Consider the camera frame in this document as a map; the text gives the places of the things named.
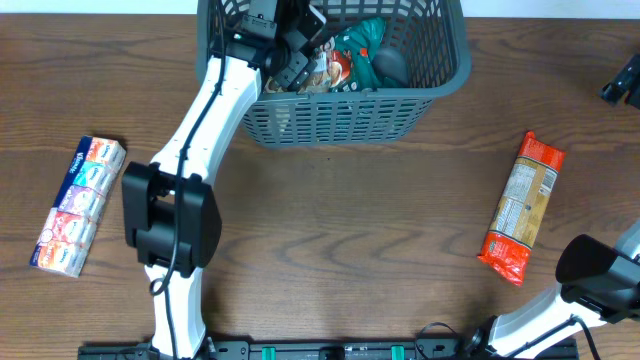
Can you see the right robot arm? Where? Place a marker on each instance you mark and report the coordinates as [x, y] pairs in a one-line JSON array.
[[595, 285]]

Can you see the green lidded jar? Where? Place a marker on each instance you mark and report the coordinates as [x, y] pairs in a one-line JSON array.
[[390, 63]]

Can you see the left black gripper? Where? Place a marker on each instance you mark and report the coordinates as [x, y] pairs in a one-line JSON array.
[[294, 64]]

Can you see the green Nescafe coffee bag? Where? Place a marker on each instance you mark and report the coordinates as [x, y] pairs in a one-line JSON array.
[[364, 40]]

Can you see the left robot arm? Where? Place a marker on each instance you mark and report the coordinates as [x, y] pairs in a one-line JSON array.
[[171, 218]]

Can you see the orange biscuit packet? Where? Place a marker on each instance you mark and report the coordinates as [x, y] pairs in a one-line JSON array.
[[517, 219]]

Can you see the grey plastic laundry basket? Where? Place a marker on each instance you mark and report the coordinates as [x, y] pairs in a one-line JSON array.
[[430, 35]]

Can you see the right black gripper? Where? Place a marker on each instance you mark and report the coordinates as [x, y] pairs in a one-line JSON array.
[[626, 82]]

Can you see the Kleenex tissue multipack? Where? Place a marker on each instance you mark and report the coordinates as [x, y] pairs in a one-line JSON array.
[[65, 239]]

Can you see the beige brown paper bag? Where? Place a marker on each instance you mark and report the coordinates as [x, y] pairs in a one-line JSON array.
[[320, 75]]

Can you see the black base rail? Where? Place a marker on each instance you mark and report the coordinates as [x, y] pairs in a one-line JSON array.
[[424, 348]]

